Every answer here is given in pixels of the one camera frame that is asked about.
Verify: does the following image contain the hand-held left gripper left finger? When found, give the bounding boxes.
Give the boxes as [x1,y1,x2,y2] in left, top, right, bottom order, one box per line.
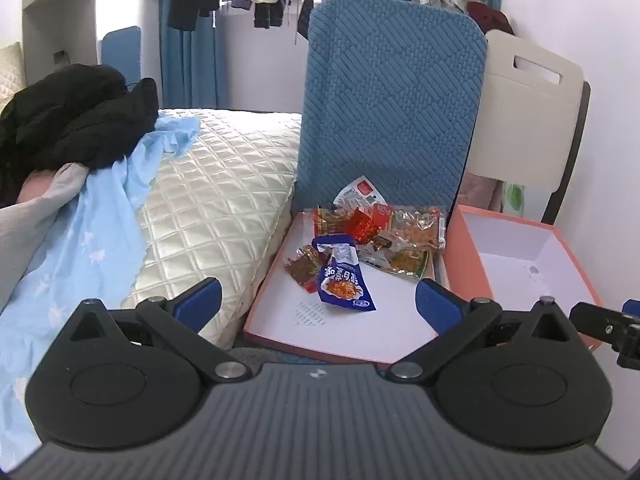
[65,277,253,385]

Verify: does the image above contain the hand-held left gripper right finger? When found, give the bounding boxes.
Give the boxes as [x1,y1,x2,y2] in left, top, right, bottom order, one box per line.
[390,277,583,386]

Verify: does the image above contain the green-edged snack packet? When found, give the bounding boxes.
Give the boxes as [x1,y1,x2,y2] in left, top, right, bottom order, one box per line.
[360,245,433,281]

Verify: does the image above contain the clear orange snack packet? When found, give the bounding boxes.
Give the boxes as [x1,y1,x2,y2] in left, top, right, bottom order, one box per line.
[390,205,447,251]

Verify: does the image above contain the shallow orange box lid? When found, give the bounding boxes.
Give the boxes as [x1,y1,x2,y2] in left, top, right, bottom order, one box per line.
[243,207,451,366]

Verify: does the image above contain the deep orange cardboard box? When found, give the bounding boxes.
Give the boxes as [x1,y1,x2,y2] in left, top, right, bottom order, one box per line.
[442,204,603,356]

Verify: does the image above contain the blue snack packet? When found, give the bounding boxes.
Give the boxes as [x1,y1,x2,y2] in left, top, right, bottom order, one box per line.
[311,234,377,312]

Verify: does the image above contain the small brown-red snack packet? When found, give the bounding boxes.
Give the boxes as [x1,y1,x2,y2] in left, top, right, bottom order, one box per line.
[284,244,328,293]

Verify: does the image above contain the shiny red foil snack packet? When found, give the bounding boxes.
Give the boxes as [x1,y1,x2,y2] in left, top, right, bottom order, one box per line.
[345,207,381,243]

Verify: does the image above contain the orange striped snack packet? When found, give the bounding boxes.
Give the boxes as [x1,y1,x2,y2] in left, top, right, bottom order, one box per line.
[312,205,361,236]

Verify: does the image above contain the white snack packet red label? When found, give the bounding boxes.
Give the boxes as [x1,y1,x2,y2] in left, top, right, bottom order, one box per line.
[332,175,388,208]

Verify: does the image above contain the grey fuzzy mat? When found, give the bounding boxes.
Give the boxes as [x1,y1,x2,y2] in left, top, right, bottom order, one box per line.
[232,344,281,367]

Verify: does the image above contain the light blue sheet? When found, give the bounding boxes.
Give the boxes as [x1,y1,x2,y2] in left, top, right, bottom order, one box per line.
[0,116,201,456]

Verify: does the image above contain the green patterned bag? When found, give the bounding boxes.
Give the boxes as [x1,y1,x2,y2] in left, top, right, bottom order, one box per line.
[502,180,526,216]

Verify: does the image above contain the grey blanket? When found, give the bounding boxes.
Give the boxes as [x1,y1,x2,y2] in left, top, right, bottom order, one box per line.
[0,162,91,311]

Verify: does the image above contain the blue textured cushion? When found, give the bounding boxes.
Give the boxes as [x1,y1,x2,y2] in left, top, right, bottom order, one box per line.
[295,0,488,241]

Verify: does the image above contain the cream plastic chair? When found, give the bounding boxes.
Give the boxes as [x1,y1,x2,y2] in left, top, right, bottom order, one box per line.
[465,29,592,226]

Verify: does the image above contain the black clothing pile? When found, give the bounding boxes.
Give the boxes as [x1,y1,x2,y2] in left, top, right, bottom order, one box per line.
[0,64,161,208]

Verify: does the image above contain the blue curtain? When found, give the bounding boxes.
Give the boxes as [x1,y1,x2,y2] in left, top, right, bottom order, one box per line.
[159,0,221,111]

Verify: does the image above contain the blue chair back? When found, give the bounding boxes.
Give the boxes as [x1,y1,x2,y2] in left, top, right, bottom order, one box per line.
[101,26,142,81]

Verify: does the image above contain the dark red garment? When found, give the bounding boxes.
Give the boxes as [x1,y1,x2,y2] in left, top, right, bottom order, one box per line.
[467,2,516,36]

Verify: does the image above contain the hanging dark navy clothes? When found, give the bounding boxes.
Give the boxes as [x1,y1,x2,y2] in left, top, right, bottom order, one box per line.
[252,0,301,29]

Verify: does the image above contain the small cream quilted pillow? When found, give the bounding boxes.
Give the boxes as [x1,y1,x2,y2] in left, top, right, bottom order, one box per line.
[0,42,26,102]

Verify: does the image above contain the white desk unit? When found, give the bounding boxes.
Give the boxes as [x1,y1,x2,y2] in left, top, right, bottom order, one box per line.
[22,0,161,86]

